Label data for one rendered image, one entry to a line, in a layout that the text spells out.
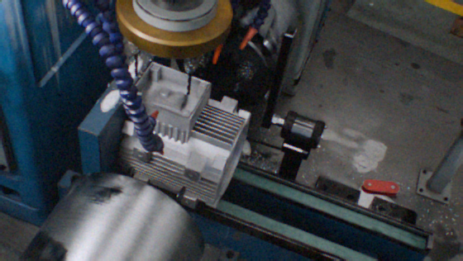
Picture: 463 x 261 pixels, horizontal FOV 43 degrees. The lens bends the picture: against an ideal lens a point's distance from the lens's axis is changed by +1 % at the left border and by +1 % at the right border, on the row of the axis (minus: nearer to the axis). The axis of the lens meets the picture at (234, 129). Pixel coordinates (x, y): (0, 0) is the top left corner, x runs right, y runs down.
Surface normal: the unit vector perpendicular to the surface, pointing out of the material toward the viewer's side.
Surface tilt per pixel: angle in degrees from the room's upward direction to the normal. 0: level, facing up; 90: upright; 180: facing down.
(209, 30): 0
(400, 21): 0
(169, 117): 90
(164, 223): 32
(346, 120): 0
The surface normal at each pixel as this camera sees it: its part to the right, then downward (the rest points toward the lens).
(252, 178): 0.13, -0.64
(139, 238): 0.45, -0.48
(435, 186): -0.34, 0.69
